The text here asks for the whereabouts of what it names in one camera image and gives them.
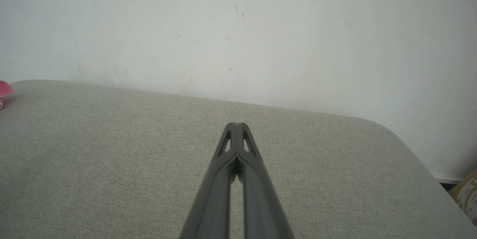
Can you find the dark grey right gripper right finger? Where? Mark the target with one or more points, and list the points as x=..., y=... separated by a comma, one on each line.
x=261, y=198

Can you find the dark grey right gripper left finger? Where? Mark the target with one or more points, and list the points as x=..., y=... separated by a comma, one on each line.
x=214, y=194

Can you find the pink t-shirt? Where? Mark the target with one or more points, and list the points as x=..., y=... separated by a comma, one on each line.
x=4, y=90

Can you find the grey fabric sofa seat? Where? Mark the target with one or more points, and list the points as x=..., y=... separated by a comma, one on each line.
x=111, y=164

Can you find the yellow cardboard box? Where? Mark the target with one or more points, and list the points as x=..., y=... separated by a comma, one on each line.
x=467, y=194

